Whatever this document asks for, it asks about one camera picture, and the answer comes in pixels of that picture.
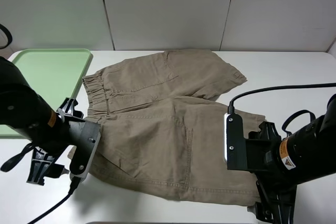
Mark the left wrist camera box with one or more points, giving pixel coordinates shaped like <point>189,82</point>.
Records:
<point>86,136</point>

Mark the khaki shorts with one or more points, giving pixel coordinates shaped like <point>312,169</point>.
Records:
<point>162,129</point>

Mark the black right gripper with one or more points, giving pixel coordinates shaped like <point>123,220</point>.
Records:
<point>277,189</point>

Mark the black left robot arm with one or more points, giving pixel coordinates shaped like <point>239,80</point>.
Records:
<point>27,113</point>

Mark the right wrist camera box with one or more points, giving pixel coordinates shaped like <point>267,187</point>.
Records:
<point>234,146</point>

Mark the green plastic tray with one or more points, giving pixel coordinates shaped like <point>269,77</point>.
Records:
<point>55,74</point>

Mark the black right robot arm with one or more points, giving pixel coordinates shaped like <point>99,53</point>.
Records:
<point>316,147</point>

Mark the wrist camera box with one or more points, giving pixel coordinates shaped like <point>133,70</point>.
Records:
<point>234,146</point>
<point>86,136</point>

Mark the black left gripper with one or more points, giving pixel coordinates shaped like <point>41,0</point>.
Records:
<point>52,142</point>

